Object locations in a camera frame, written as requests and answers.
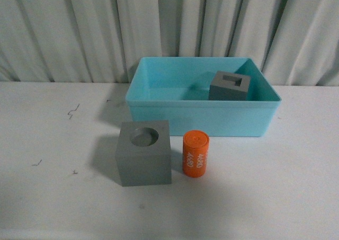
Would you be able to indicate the gray cube with round hole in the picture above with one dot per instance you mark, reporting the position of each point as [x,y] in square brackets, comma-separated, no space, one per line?
[143,153]

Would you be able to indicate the light blue plastic box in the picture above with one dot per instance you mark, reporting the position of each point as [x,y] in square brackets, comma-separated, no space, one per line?
[177,89]

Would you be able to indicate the gray cube with square slot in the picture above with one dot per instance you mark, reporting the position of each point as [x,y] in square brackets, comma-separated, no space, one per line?
[227,86]

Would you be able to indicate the orange cylinder part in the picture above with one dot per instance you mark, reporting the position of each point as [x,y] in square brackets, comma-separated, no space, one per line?
[195,153]

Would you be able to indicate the white pleated curtain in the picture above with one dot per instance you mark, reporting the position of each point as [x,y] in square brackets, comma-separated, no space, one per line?
[293,42]

